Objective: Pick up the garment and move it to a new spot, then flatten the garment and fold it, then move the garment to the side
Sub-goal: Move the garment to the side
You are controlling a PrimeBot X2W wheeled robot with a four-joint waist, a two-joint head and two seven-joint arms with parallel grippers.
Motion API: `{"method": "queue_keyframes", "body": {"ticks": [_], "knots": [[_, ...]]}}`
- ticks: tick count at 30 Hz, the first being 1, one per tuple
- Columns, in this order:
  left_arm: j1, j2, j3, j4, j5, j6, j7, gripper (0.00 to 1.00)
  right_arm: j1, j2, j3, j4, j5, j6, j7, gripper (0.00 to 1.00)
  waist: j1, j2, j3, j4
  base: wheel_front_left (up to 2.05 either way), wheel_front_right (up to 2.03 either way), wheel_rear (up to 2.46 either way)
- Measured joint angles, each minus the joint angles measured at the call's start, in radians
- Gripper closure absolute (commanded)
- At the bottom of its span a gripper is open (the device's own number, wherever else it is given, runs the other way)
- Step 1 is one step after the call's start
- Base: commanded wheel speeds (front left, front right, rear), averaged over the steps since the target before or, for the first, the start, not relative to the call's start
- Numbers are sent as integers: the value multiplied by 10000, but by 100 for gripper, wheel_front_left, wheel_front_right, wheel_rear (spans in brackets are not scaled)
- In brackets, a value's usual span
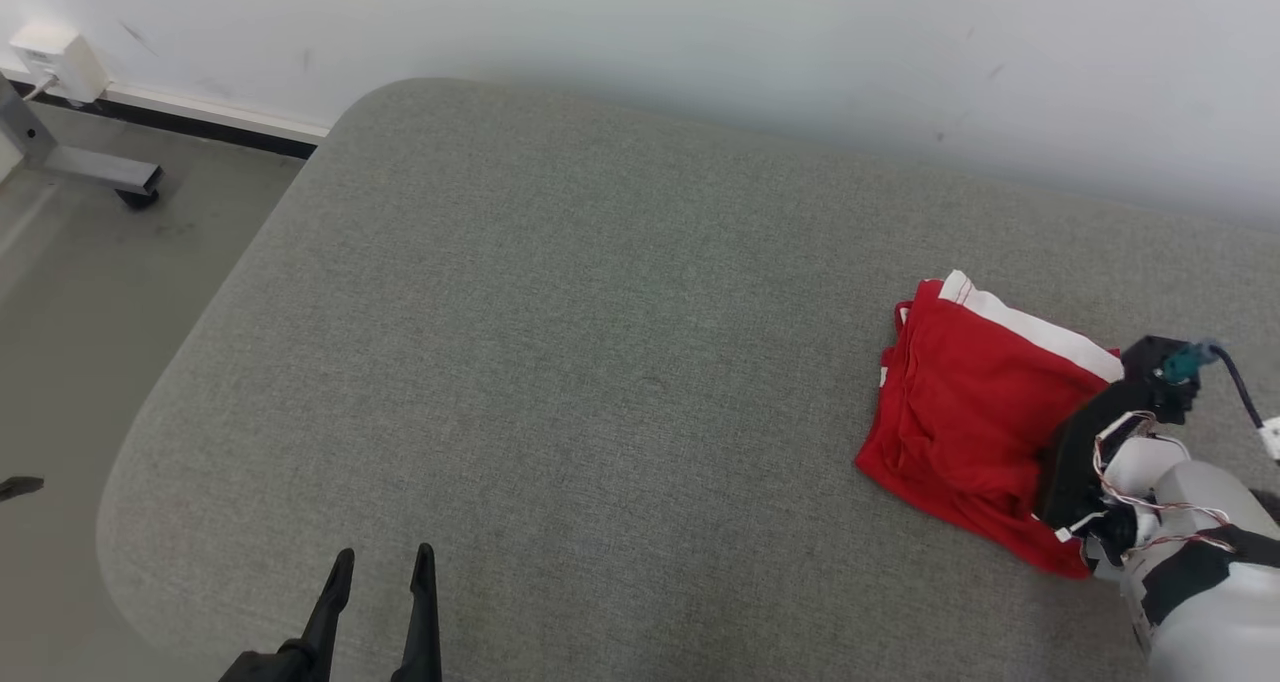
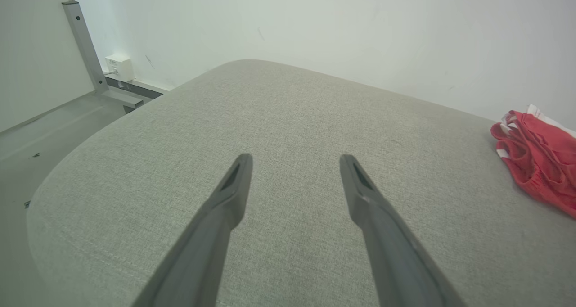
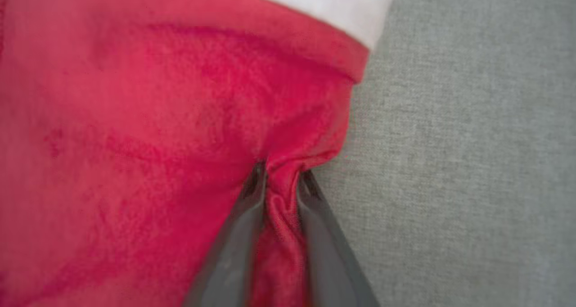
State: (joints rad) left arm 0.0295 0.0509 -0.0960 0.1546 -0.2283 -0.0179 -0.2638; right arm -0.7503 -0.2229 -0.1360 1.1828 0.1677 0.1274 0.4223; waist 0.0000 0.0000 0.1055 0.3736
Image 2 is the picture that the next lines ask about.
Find grey fabric sofa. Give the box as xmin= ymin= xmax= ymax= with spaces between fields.
xmin=26 ymin=59 xmax=576 ymax=307

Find red white shorts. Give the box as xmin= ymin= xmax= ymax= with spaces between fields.
xmin=490 ymin=104 xmax=576 ymax=220

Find dark baseboard strip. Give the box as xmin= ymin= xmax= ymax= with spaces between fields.
xmin=104 ymin=77 xmax=169 ymax=101

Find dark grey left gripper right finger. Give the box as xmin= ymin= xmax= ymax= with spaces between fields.
xmin=339 ymin=153 xmax=467 ymax=307

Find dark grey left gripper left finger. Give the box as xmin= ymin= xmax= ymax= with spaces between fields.
xmin=131 ymin=153 xmax=253 ymax=307

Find grey metal frame post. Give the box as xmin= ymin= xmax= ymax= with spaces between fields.
xmin=62 ymin=0 xmax=144 ymax=109

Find white wall socket box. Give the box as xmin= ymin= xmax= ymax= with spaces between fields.
xmin=105 ymin=54 xmax=135 ymax=82

